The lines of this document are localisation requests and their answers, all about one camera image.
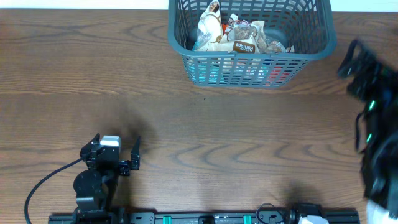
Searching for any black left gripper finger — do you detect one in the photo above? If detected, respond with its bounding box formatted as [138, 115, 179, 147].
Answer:
[131, 136, 141, 170]
[80, 133, 100, 159]

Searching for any orange cracker sleeve package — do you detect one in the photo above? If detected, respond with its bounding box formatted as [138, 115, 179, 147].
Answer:
[221, 23, 284, 85]

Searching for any teal snack packet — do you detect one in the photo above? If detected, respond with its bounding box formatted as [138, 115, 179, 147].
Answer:
[185, 58, 221, 85]

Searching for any beige snack pouch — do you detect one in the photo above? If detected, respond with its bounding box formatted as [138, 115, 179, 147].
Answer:
[193, 0, 223, 51]
[252, 21, 295, 54]
[215, 14, 267, 54]

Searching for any multicolour tissue pack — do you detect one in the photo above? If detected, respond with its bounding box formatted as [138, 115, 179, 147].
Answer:
[221, 58, 270, 78]

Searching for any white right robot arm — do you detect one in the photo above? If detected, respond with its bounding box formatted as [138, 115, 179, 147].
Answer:
[338, 39, 397, 223]

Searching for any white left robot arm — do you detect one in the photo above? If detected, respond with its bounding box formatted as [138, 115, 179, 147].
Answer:
[72, 134, 141, 224]

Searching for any dark grey plastic basket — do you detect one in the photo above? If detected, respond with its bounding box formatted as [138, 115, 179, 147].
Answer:
[167, 0, 336, 88]

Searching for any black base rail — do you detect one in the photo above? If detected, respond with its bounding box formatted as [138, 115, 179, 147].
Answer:
[48, 203, 361, 224]

